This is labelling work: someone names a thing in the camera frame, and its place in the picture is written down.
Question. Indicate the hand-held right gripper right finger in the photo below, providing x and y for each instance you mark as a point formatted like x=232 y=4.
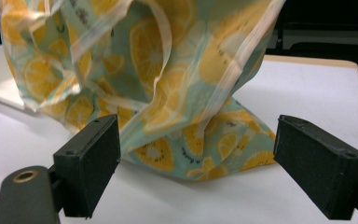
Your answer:
x=320 y=174

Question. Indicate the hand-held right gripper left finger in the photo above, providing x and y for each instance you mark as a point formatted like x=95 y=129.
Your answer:
x=87 y=168

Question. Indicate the lemon print fabric bag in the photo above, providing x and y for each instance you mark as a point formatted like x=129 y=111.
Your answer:
x=143 y=81

